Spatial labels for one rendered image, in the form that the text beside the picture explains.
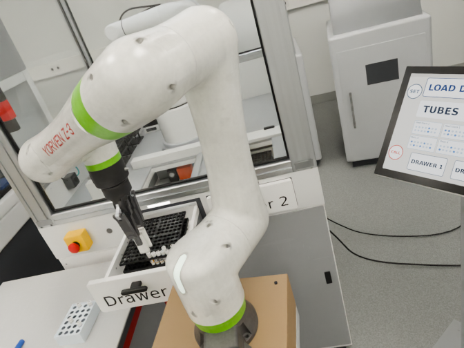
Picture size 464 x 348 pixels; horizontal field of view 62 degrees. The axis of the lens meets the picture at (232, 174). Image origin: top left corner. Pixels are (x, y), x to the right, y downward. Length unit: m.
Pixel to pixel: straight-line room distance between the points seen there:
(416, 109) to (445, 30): 3.48
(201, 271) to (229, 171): 0.20
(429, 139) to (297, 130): 0.36
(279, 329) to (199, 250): 0.27
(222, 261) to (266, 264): 0.73
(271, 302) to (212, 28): 0.62
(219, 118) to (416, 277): 1.66
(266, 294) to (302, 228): 0.46
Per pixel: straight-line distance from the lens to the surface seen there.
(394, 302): 2.08
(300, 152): 1.23
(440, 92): 1.14
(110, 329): 1.26
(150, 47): 0.56
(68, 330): 1.30
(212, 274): 0.75
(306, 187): 1.29
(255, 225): 0.84
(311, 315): 1.69
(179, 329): 0.99
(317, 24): 4.34
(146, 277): 1.10
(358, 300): 2.10
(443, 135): 1.10
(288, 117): 1.18
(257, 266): 1.49
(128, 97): 0.55
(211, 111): 0.70
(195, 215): 1.30
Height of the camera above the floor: 1.56
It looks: 27 degrees down
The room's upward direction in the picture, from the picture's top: 18 degrees counter-clockwise
